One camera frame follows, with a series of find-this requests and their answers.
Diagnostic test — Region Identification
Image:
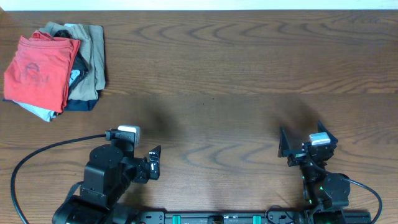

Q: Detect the red soccer t-shirt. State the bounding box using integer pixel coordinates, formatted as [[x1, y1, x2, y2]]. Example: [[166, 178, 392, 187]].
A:
[[4, 30, 81, 113]]

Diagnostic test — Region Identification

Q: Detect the folded light grey shirt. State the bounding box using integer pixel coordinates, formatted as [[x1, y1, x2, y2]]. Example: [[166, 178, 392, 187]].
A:
[[14, 70, 81, 122]]

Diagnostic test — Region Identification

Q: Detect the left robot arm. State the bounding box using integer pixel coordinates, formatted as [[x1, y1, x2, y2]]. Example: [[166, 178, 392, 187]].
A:
[[52, 139, 162, 224]]

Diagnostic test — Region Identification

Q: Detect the folded navy garment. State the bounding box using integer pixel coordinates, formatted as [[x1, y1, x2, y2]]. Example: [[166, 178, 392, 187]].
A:
[[2, 98, 98, 112]]

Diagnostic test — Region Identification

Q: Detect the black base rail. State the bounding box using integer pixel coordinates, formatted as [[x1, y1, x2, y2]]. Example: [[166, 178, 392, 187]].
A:
[[136, 208, 372, 224]]

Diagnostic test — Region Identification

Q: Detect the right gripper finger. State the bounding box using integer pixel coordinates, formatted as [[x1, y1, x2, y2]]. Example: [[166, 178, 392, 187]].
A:
[[278, 128, 303, 157], [317, 120, 338, 144]]

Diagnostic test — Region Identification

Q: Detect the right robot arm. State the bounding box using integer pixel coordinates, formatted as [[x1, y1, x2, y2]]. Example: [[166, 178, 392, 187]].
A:
[[278, 121, 351, 223]]

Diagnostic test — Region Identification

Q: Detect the folded black jacket orange trim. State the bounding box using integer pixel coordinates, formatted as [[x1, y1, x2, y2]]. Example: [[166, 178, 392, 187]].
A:
[[54, 30, 88, 95]]

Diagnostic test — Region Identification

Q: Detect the folded khaki garment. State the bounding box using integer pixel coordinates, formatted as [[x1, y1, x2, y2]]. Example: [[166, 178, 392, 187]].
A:
[[39, 22, 106, 101]]

